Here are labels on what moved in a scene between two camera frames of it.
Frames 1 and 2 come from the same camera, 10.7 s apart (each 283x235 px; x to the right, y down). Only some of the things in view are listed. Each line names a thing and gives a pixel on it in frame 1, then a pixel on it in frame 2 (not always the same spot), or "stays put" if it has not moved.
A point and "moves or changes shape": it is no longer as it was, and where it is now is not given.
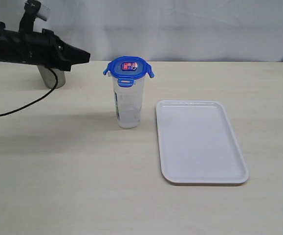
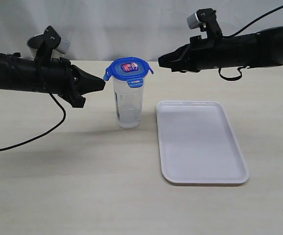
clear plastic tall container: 128,102 stays put
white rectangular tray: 197,144 stays put
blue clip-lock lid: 127,68 moves or changes shape
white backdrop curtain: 217,31 stays put
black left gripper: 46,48 -> 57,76
